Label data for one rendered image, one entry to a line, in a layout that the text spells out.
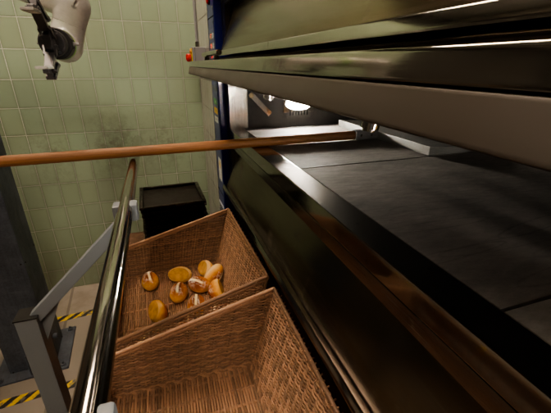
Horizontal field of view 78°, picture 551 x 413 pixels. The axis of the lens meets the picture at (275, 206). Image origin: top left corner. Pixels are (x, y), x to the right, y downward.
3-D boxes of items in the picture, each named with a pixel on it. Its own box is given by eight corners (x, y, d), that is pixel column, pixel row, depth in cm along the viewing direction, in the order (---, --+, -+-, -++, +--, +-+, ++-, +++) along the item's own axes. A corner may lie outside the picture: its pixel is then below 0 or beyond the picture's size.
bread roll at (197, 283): (215, 282, 136) (209, 274, 133) (207, 297, 133) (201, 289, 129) (195, 277, 141) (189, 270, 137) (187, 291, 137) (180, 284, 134)
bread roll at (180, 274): (168, 265, 141) (172, 266, 146) (165, 281, 139) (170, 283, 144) (191, 266, 140) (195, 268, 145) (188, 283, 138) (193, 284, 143)
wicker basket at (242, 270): (233, 260, 160) (229, 206, 149) (272, 347, 111) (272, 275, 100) (120, 280, 144) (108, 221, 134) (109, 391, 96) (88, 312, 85)
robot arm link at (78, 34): (82, 67, 126) (47, 55, 122) (89, 33, 123) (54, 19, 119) (75, 68, 114) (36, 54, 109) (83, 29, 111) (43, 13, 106)
